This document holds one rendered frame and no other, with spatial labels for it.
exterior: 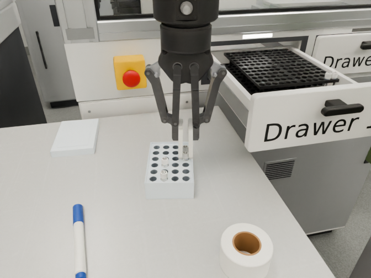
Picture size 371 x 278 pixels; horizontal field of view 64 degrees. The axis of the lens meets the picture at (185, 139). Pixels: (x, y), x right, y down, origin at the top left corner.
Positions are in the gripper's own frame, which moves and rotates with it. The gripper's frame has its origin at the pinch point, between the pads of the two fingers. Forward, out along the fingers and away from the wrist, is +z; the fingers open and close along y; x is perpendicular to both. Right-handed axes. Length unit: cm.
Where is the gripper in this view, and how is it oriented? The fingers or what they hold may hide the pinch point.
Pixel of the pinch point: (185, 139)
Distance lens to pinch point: 54.0
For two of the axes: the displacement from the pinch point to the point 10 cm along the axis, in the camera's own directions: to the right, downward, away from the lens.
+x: -0.2, -5.5, 8.3
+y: 10.0, -0.1, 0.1
